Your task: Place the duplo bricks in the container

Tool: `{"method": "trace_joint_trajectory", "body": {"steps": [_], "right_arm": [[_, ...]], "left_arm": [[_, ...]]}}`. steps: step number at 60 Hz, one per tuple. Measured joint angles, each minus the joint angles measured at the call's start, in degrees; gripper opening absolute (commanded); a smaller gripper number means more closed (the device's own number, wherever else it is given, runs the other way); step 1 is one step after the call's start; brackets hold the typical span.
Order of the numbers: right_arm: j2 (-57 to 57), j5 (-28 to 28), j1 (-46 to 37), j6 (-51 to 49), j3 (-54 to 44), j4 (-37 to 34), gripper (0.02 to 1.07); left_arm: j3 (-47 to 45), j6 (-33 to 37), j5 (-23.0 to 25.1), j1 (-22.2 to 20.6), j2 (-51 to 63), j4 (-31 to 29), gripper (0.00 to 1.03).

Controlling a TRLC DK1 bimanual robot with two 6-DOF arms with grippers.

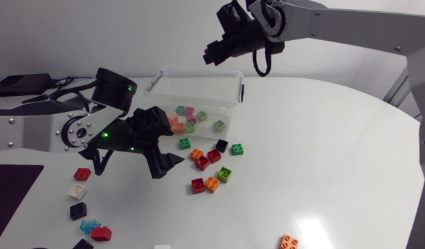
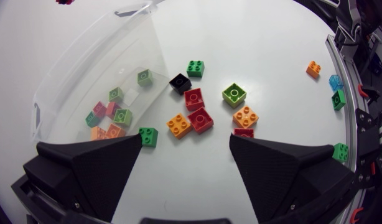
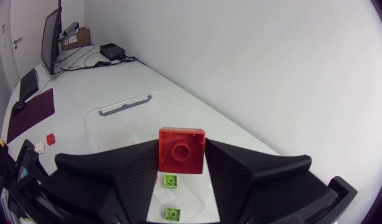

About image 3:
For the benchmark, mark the white toy brick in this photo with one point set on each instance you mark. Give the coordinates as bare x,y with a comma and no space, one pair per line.
39,148

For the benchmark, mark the lime green toy brick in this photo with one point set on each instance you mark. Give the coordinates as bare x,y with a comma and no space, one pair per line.
170,181
172,214

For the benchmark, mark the black computer mouse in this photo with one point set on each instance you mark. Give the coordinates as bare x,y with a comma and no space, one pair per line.
18,107

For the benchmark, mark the dark screen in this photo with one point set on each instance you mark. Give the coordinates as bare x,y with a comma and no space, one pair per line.
50,40

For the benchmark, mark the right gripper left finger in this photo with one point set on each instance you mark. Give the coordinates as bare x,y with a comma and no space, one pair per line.
116,180

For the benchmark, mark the black keyboard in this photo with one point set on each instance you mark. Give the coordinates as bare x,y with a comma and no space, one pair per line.
28,84

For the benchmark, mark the red toy brick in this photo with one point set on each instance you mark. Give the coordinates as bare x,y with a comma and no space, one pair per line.
181,151
50,139

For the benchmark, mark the brown cardboard box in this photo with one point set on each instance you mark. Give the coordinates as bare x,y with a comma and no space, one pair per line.
79,39

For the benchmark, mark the blue toy brick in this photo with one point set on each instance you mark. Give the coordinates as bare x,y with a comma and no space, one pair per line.
24,173

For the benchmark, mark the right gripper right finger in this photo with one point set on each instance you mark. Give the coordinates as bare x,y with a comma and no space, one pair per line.
256,186

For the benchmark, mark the dark mat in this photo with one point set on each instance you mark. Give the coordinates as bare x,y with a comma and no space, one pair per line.
30,115

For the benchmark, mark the yellow toy brick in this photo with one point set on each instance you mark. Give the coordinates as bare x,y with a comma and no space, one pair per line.
1,142

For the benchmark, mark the black power brick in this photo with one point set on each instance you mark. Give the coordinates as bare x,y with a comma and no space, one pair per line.
112,51

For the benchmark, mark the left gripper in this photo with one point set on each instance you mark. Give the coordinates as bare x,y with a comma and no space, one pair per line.
1,168

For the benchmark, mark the clear plastic container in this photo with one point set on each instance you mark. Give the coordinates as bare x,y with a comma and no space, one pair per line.
125,130

